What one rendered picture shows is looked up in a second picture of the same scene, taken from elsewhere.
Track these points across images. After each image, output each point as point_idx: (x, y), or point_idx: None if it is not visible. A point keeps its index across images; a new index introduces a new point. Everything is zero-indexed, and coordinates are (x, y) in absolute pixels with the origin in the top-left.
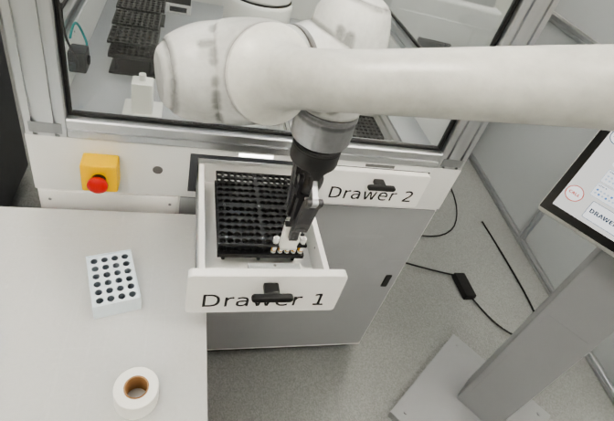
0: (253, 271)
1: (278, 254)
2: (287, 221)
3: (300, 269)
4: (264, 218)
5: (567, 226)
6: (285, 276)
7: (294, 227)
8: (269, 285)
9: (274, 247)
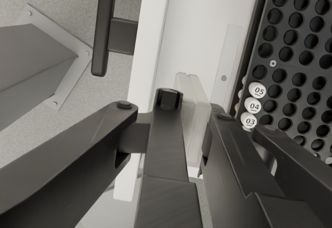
0: None
1: (236, 88)
2: (179, 101)
3: (144, 110)
4: (331, 83)
5: None
6: (132, 71)
7: (99, 110)
8: (130, 32)
9: (244, 82)
